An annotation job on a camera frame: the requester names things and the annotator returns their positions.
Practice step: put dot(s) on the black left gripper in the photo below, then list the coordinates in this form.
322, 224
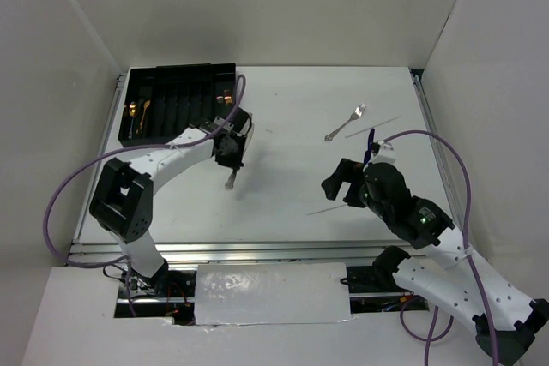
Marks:
234, 162

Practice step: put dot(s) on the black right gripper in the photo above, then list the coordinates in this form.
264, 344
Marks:
344, 171

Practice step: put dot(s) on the silver ornate table knife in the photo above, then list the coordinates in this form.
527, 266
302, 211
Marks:
231, 180

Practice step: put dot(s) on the gold ornate spoon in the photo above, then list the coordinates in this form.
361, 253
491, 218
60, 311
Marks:
144, 112

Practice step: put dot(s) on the rainbow iridescent ornate spoon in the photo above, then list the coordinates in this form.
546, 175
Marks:
130, 111

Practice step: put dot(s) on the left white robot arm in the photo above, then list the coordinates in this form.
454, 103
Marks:
124, 195

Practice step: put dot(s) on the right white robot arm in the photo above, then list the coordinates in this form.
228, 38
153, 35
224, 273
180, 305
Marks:
503, 320

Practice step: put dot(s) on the white chopstick near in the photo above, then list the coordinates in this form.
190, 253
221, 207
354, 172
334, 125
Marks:
329, 209

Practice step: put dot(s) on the white chopstick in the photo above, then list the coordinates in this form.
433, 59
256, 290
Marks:
329, 209
373, 126

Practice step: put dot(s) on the dark blue serrated knife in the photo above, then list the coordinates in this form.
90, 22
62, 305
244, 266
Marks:
370, 143

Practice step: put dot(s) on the white chopstick far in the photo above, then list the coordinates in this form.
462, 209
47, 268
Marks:
373, 126

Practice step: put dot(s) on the silver ornate fork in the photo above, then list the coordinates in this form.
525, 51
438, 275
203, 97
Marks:
355, 115

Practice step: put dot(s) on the black cutlery organizer tray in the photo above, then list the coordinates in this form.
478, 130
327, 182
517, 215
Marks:
181, 96

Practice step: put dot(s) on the white foil-edged front panel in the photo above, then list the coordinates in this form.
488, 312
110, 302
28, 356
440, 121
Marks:
271, 294

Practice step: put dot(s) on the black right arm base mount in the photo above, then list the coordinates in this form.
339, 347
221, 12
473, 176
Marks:
373, 276

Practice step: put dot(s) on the aluminium right side rail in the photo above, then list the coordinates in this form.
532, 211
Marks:
450, 171

